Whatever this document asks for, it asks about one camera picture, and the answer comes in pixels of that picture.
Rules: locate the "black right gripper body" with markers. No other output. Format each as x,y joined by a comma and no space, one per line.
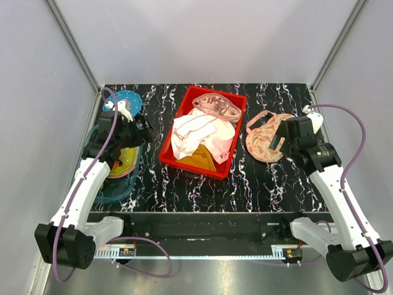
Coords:
287,146

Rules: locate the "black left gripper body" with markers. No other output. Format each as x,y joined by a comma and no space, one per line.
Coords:
131,136

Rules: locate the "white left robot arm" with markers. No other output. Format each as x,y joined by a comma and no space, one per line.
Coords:
68,240

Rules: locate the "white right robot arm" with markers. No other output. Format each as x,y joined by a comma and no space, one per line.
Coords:
356,248

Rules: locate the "pink satin bra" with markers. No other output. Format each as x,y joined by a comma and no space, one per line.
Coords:
218,106

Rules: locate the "green dotted plate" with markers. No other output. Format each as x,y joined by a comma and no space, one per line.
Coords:
127,155

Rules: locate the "blue dotted plate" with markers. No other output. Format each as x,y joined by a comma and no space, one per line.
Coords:
134,98

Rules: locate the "clear blue plastic tub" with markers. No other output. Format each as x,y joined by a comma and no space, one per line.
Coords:
119,188

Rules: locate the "white and pink garments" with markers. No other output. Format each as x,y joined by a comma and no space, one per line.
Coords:
189,131

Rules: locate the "mustard yellow garment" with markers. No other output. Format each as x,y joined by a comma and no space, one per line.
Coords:
201,158

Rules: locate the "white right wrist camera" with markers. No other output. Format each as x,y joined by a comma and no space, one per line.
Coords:
316,118

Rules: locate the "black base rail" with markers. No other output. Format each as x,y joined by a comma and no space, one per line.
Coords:
251,227

